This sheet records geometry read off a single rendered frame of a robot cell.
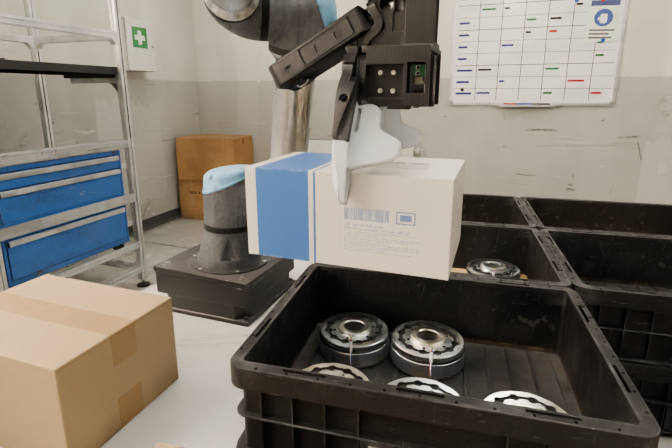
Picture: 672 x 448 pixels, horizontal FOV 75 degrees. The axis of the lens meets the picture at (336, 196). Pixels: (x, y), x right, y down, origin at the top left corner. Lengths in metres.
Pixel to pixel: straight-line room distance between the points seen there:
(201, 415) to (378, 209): 0.53
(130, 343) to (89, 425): 0.12
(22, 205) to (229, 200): 1.63
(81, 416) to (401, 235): 0.53
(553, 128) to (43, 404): 3.66
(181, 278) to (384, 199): 0.76
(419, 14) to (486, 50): 3.46
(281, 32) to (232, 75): 3.74
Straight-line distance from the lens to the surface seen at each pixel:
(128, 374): 0.80
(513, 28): 3.89
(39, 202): 2.59
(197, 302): 1.09
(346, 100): 0.40
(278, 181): 0.43
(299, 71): 0.45
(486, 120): 3.88
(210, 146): 4.26
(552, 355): 0.76
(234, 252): 1.06
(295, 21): 0.87
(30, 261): 2.60
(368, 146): 0.39
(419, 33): 0.42
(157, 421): 0.83
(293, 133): 0.97
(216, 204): 1.04
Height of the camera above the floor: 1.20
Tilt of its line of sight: 13 degrees down
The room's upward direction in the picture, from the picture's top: straight up
